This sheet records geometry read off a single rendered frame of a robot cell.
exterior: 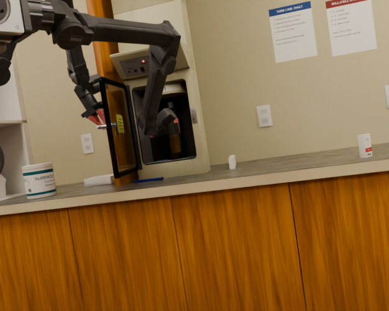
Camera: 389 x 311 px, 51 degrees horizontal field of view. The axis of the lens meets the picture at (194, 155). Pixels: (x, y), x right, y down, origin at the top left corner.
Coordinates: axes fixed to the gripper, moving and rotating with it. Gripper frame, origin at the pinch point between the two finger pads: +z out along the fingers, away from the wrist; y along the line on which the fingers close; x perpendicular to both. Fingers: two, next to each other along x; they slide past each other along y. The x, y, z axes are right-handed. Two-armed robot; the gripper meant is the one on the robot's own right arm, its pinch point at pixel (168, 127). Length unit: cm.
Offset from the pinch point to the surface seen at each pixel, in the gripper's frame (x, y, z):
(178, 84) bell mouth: -18.6, -7.3, 2.0
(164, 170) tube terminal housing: 19.2, 3.8, -3.9
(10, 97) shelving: -35, 109, 37
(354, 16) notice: -40, -91, 41
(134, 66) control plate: -28.4, 7.5, -10.5
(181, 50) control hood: -30.5, -15.0, -12.2
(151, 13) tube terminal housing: -51, -2, -4
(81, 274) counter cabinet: 55, 37, -32
